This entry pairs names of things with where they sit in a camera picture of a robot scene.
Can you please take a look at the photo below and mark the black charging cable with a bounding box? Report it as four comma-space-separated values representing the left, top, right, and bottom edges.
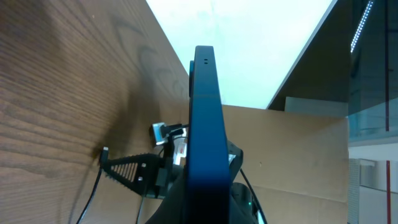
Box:
76, 146, 109, 224

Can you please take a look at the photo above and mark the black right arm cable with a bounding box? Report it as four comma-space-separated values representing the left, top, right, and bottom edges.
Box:
135, 123, 268, 224

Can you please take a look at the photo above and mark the blue Galaxy smartphone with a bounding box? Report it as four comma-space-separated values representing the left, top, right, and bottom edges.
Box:
184, 45, 231, 223

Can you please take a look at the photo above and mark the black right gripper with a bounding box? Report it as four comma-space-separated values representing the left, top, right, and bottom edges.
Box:
101, 141, 243, 199

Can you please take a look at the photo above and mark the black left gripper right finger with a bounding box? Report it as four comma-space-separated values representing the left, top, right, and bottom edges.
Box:
229, 202, 258, 224

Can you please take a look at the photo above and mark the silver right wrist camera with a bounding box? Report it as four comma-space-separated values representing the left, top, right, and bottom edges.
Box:
149, 123, 167, 147

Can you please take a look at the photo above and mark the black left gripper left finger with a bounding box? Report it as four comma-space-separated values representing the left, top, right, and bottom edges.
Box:
146, 175, 185, 224

